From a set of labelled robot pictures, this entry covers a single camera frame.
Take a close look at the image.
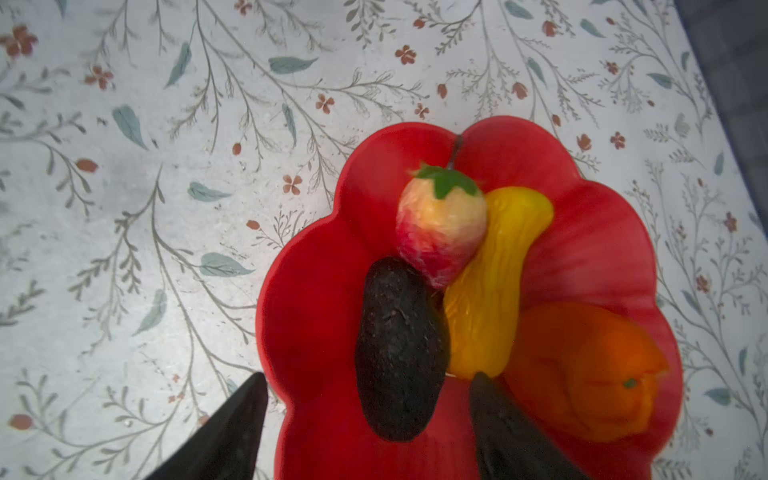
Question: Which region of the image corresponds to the fake red yellow peach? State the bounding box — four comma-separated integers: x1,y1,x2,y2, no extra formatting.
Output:
395,137,488,290

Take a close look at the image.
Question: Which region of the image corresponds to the red flower-shaped fruit bowl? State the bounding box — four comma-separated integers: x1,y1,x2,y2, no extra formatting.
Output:
256,116,682,479

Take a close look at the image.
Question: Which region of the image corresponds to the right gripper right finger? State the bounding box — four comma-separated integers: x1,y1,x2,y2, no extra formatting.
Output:
469,372,587,479

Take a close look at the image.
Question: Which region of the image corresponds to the fake black avocado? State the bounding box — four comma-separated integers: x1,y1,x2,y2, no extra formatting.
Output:
354,257,450,442

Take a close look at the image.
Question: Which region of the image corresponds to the fake orange fruit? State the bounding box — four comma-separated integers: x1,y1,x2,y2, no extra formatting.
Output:
504,302,669,442

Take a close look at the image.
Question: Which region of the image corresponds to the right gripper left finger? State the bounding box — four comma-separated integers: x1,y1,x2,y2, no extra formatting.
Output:
148,372,269,480

